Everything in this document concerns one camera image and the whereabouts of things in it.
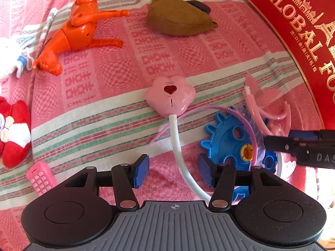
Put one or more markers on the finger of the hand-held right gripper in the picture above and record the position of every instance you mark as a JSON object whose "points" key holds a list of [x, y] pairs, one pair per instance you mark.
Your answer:
{"points": [[303, 134], [281, 144]]}

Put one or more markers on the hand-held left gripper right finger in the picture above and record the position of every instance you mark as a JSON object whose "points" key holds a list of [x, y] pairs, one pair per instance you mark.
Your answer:
{"points": [[206, 170]]}

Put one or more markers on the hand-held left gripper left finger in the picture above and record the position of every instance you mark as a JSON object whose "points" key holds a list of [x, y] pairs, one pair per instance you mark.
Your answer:
{"points": [[141, 171]]}

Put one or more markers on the blue plastic toy gear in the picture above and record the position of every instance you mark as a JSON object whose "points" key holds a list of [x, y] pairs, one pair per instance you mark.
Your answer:
{"points": [[227, 141]]}

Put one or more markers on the pink plastic butterfly toy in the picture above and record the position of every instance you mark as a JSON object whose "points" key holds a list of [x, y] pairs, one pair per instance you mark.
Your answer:
{"points": [[264, 102]]}

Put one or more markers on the pink flower toy stethoscope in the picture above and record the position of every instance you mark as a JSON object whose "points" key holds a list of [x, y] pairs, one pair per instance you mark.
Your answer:
{"points": [[170, 98]]}

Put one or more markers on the red cardboard box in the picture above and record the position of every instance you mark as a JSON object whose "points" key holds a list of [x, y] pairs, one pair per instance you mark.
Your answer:
{"points": [[295, 31]]}

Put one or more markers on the pink striped blanket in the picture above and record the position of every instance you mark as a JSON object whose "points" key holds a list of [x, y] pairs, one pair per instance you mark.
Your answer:
{"points": [[117, 89]]}

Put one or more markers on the pink toy phone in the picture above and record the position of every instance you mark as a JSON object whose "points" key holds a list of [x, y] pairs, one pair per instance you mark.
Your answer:
{"points": [[41, 179]]}

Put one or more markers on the red plush bear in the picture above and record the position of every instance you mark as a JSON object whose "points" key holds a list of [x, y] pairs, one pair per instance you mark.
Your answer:
{"points": [[17, 133]]}

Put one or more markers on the orange plastic toy horse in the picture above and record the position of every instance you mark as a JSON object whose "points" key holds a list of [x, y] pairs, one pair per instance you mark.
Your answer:
{"points": [[78, 34]]}

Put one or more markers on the brown plush pouch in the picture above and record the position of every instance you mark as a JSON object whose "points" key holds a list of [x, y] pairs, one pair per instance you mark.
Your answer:
{"points": [[178, 18]]}

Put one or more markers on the white plush bunny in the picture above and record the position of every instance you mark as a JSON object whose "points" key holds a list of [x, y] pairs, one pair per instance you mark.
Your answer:
{"points": [[9, 57]]}

